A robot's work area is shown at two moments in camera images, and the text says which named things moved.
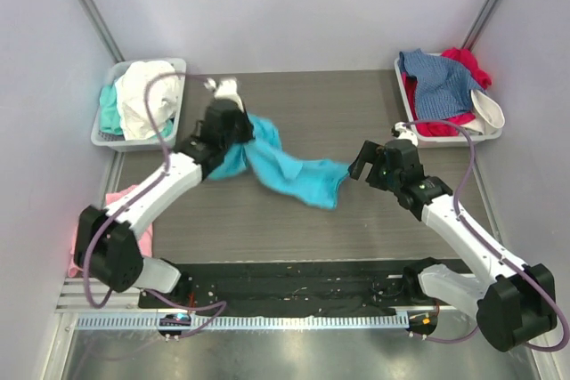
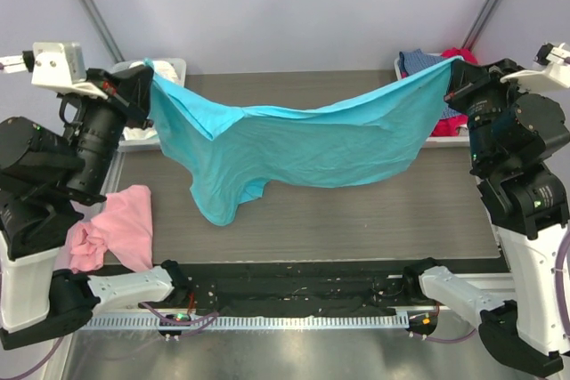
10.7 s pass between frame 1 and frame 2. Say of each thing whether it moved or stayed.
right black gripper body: moved
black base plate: stayed
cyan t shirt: moved
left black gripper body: moved
